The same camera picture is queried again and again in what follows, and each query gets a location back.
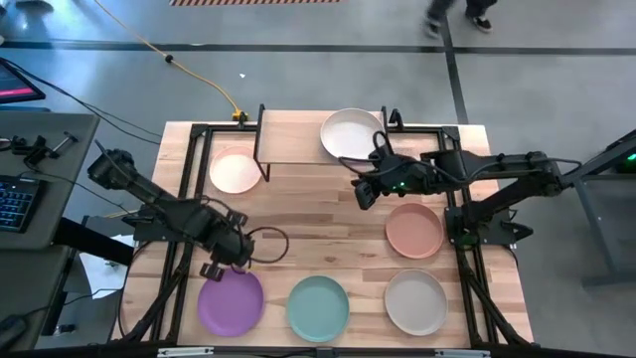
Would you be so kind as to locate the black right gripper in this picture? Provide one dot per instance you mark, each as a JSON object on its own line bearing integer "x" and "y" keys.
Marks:
{"x": 402, "y": 176}

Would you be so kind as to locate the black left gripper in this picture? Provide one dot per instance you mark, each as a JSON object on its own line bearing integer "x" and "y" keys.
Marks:
{"x": 233, "y": 246}

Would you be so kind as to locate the purple plate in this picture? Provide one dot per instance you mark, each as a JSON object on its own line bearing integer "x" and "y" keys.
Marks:
{"x": 231, "y": 304}

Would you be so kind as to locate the salmon plate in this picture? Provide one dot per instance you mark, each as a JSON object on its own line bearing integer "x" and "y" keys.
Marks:
{"x": 414, "y": 231}

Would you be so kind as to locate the white plate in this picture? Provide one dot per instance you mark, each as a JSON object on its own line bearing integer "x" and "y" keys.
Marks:
{"x": 348, "y": 131}

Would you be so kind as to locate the cream plate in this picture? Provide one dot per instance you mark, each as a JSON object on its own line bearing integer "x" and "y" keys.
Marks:
{"x": 235, "y": 170}

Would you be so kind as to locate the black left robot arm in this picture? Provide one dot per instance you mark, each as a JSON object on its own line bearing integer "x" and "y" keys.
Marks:
{"x": 134, "y": 184}

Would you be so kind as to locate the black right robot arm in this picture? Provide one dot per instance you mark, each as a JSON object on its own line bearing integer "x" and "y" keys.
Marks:
{"x": 497, "y": 166}

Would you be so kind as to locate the white paper sheet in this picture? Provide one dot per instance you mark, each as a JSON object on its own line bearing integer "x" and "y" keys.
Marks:
{"x": 102, "y": 273}

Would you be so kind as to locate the teal plate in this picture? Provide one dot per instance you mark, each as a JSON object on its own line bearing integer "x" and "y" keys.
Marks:
{"x": 318, "y": 309}

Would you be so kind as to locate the grey plate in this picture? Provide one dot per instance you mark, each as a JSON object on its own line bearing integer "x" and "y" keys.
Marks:
{"x": 415, "y": 302}

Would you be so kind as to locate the black slanted bar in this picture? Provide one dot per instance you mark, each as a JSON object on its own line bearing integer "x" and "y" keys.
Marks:
{"x": 89, "y": 239}

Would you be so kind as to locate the grey desk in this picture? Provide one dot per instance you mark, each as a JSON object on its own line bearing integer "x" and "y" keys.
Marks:
{"x": 59, "y": 199}

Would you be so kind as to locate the person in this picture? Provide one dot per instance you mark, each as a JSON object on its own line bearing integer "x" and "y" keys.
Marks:
{"x": 437, "y": 10}

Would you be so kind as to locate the black backlit keyboard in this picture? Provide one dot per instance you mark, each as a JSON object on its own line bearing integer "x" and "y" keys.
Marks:
{"x": 17, "y": 204}

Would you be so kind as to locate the black desk clamp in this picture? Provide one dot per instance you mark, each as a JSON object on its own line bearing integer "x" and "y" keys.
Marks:
{"x": 37, "y": 149}

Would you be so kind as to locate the grey metal stand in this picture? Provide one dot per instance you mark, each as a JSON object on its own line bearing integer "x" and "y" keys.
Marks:
{"x": 596, "y": 209}

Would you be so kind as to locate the monitor with pink line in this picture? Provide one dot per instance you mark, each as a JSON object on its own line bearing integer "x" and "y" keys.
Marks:
{"x": 15, "y": 84}

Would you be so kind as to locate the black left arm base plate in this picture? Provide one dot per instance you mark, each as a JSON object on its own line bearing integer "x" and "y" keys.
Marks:
{"x": 146, "y": 232}

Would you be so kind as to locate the silver edge bracket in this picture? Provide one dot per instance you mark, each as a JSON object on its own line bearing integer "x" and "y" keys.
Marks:
{"x": 184, "y": 352}
{"x": 462, "y": 353}

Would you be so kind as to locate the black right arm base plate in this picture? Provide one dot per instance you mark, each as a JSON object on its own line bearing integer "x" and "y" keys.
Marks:
{"x": 497, "y": 234}

